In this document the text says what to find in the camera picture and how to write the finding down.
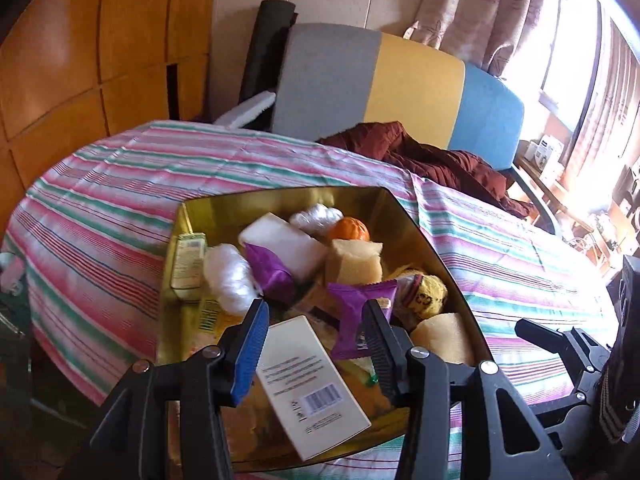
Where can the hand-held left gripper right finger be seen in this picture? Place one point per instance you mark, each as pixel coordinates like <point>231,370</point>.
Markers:
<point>380,350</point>

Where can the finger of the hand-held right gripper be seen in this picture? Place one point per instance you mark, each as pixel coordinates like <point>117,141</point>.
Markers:
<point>570,400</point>
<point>575,347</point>

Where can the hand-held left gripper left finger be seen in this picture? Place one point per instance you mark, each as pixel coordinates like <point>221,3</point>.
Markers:
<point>250,355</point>

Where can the purple snack packet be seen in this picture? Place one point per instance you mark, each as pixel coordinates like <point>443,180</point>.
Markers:
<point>270,272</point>
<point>352,315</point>

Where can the white medicine box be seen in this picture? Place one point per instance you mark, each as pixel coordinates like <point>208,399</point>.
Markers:
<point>305,375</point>

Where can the small yellow sponge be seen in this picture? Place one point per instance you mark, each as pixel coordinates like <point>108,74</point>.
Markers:
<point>442,337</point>

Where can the yellow striped plush toy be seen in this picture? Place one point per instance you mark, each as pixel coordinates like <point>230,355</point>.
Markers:
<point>430,292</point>

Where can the white plastic bag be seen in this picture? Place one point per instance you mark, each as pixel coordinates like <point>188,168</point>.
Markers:
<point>312,217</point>
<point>230,277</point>

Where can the large tan sponge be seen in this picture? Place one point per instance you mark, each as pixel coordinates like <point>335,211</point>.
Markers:
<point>352,262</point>

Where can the orange fruit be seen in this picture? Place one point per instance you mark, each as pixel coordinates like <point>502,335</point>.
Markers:
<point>350,229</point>

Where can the gold metal tin box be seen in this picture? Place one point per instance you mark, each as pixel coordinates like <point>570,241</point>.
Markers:
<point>390,215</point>

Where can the green and white small carton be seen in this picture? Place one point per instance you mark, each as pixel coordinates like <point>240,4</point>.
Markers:
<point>187,260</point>

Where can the white soap bar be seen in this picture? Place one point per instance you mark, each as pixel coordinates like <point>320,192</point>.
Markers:
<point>285,242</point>

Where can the wooden side desk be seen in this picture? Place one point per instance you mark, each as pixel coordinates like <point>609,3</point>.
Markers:
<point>560,195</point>

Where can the dark red quilted jacket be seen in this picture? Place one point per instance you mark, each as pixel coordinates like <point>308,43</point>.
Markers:
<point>450,170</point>

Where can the white boxes on desk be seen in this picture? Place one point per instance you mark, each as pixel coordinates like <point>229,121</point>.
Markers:
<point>545,152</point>

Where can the striped pink green tablecloth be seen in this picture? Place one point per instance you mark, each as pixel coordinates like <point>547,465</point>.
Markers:
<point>125,185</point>

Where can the beige patterned curtain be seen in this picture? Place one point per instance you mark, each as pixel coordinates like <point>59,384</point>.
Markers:
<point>475,0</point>
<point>605,110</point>

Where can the white foam board piece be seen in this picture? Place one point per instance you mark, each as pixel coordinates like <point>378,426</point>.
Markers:
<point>247,109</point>

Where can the grey yellow blue chair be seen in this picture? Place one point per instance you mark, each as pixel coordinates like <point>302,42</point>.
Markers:
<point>325,75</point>

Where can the window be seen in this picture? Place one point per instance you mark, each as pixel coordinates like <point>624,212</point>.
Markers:
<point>565,50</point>

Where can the black rolled mat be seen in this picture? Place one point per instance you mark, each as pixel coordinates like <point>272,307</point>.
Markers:
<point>265,50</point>

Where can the wooden panelled wardrobe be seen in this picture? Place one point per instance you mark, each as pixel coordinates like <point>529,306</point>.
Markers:
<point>75,45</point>

